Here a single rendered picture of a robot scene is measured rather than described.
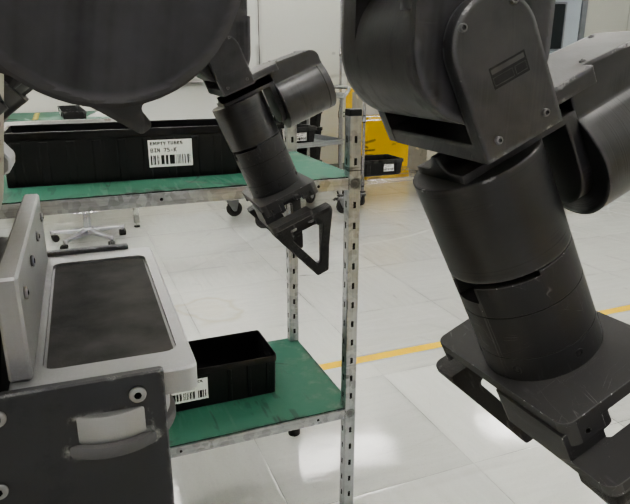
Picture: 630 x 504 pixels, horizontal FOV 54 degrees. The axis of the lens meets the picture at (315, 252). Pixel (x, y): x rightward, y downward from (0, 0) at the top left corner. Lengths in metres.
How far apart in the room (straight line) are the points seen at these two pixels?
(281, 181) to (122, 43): 0.50
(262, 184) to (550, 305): 0.44
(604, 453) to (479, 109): 0.16
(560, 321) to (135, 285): 0.33
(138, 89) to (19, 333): 0.21
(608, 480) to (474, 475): 1.75
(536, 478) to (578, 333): 1.78
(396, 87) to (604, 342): 0.16
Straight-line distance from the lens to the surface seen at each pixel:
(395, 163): 5.45
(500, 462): 2.11
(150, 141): 1.41
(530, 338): 0.29
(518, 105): 0.24
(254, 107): 0.65
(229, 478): 1.99
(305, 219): 0.64
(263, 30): 6.42
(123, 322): 0.44
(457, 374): 0.37
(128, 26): 0.18
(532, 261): 0.27
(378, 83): 0.26
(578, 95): 0.29
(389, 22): 0.24
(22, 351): 0.37
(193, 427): 1.58
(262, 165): 0.66
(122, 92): 0.18
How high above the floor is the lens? 1.21
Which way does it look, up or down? 18 degrees down
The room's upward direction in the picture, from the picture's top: straight up
